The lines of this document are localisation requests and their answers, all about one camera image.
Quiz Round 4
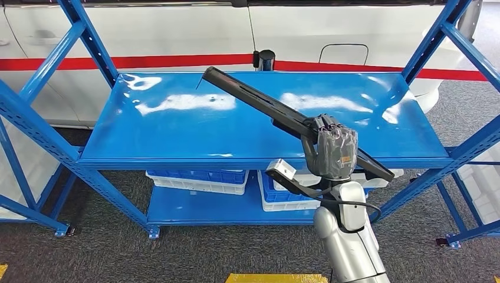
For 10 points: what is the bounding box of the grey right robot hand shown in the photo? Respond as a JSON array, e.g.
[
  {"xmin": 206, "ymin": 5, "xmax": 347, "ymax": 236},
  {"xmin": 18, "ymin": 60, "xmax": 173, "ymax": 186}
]
[{"xmin": 301, "ymin": 114, "xmax": 359, "ymax": 181}]

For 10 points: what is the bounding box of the long black plastic trim part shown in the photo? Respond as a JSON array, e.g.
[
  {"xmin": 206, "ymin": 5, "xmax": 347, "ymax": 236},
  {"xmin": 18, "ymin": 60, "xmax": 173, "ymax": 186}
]
[{"xmin": 201, "ymin": 66, "xmax": 395, "ymax": 183}]

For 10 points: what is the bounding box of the white plastic bin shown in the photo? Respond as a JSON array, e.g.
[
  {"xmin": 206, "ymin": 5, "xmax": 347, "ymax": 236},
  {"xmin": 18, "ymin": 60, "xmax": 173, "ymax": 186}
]
[
  {"xmin": 457, "ymin": 142, "xmax": 500, "ymax": 225},
  {"xmin": 259, "ymin": 197, "xmax": 322, "ymax": 212},
  {"xmin": 146, "ymin": 172, "xmax": 249, "ymax": 196},
  {"xmin": 273, "ymin": 169, "xmax": 405, "ymax": 190},
  {"xmin": 0, "ymin": 121, "xmax": 60, "ymax": 219}
]

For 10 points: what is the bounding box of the blue plastic bin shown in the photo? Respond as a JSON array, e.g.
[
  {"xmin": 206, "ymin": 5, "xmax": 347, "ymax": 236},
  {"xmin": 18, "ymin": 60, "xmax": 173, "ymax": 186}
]
[
  {"xmin": 146, "ymin": 169, "xmax": 249, "ymax": 185},
  {"xmin": 258, "ymin": 171, "xmax": 321, "ymax": 204}
]

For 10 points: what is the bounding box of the red barrier belt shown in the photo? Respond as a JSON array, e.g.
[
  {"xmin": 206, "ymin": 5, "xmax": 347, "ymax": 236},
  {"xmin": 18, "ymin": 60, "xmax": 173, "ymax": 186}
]
[{"xmin": 0, "ymin": 53, "xmax": 489, "ymax": 82}]

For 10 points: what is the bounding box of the white car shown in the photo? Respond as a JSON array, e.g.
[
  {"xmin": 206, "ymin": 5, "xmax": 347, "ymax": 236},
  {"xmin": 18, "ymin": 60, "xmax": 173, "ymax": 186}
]
[{"xmin": 0, "ymin": 0, "xmax": 485, "ymax": 130}]

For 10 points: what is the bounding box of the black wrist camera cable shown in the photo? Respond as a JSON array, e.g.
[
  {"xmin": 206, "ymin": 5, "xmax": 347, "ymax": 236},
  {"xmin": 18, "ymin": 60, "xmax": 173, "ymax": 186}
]
[{"xmin": 312, "ymin": 193, "xmax": 383, "ymax": 231}]

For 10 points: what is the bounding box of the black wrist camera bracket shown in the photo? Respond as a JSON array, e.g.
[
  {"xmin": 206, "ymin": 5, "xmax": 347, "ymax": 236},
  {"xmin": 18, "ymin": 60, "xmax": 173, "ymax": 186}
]
[{"xmin": 267, "ymin": 170, "xmax": 333, "ymax": 200}]

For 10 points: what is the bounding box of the black barrier post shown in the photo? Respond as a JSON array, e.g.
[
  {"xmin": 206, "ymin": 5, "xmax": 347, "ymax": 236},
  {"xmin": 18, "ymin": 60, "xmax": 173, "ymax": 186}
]
[{"xmin": 253, "ymin": 50, "xmax": 276, "ymax": 73}]

